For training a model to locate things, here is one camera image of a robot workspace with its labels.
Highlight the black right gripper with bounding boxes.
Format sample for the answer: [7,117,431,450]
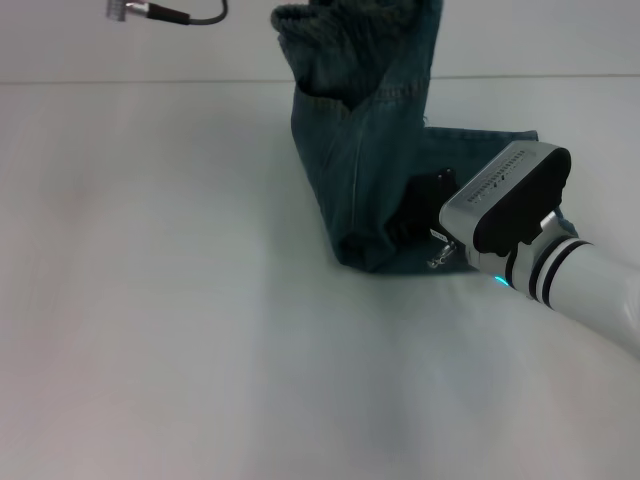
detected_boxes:
[389,166,461,246]

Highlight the blue denim shorts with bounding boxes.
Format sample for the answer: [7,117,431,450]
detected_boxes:
[270,0,579,275]

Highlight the silver right cable connector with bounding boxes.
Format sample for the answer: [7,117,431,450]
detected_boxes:
[424,239,458,269]

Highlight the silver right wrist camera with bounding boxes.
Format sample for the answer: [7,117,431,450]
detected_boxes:
[438,141,573,274]

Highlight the dark left arm cable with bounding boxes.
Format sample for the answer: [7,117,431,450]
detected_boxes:
[105,0,229,27]

